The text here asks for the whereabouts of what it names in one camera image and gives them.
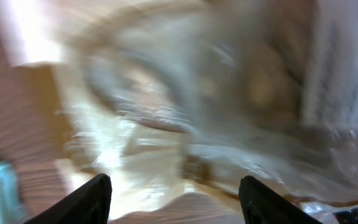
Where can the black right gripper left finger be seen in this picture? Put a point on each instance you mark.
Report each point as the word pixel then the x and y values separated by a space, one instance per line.
pixel 89 204

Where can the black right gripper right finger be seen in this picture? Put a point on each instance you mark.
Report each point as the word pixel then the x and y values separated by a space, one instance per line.
pixel 261 205

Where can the teal wet wipes pack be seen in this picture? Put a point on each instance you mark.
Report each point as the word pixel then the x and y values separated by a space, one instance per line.
pixel 11 209

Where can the beige snack pouch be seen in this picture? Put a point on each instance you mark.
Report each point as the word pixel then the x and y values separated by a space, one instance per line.
pixel 178 98

